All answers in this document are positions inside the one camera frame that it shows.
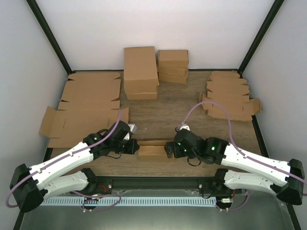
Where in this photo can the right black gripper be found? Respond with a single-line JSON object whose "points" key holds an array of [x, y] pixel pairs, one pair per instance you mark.
{"points": [[170, 151]]}

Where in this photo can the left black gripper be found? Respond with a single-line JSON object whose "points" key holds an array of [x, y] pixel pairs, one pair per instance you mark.
{"points": [[132, 149]]}

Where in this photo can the small cardboard box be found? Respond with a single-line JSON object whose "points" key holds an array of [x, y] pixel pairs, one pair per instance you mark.
{"points": [[152, 151]]}

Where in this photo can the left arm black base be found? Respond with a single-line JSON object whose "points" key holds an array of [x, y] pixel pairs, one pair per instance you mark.
{"points": [[102, 186]]}

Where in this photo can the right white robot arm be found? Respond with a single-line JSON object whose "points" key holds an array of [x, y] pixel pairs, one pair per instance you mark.
{"points": [[284, 179]]}

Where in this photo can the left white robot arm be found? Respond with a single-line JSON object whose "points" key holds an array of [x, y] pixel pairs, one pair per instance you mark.
{"points": [[92, 147]]}

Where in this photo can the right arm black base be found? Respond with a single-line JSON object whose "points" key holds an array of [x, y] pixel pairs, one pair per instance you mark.
{"points": [[213, 186]]}

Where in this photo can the bottom large folded box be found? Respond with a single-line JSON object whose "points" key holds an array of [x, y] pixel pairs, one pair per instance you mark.
{"points": [[142, 96]]}

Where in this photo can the large folded box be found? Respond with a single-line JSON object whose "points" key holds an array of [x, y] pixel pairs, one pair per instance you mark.
{"points": [[142, 96], [140, 70]]}

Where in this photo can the top large folded box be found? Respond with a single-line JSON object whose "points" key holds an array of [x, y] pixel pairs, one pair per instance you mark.
{"points": [[140, 70]]}

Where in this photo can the bottom small folded box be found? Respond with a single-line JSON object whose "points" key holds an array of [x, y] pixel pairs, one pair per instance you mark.
{"points": [[172, 78]]}

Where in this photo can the small folded box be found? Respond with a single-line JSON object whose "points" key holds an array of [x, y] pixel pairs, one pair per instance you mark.
{"points": [[173, 58], [172, 78], [172, 70]]}

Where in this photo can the middle small folded box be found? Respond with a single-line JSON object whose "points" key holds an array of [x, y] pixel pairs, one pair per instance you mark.
{"points": [[172, 70]]}

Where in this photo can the top small folded box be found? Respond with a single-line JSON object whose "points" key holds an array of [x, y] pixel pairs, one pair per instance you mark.
{"points": [[173, 58]]}

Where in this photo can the large flat cardboard blank stack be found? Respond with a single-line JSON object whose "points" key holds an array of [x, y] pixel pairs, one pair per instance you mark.
{"points": [[89, 102]]}

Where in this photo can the small flat cardboard blank stack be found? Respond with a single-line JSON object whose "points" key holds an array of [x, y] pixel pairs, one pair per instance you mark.
{"points": [[231, 92]]}

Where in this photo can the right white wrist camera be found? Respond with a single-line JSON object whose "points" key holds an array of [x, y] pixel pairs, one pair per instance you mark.
{"points": [[183, 126]]}

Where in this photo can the black front frame rail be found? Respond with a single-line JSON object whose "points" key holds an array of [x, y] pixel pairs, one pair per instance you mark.
{"points": [[153, 183]]}

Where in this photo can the light blue slotted cable duct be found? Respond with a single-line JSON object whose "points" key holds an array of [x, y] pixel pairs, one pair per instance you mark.
{"points": [[132, 201]]}

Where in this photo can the left black frame post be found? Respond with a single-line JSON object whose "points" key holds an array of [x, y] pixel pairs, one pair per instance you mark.
{"points": [[49, 34]]}

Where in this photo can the black frame post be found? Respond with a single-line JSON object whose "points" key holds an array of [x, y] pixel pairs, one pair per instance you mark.
{"points": [[49, 34], [274, 9]]}

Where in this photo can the right black frame post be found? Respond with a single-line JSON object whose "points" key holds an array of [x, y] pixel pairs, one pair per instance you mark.
{"points": [[274, 9]]}

